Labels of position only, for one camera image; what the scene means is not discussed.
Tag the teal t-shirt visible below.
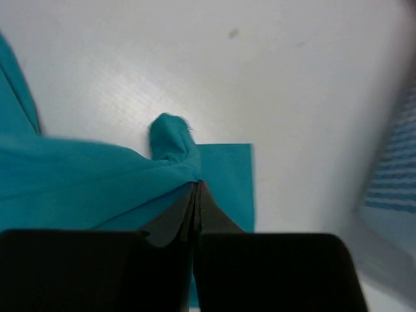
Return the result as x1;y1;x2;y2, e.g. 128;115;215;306
0;31;258;307

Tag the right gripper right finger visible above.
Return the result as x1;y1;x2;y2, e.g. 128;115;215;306
193;182;367;311

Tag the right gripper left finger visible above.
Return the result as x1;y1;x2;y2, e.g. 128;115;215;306
1;183;196;311

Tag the white plastic basket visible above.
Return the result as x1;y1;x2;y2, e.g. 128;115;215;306
345;78;415;300

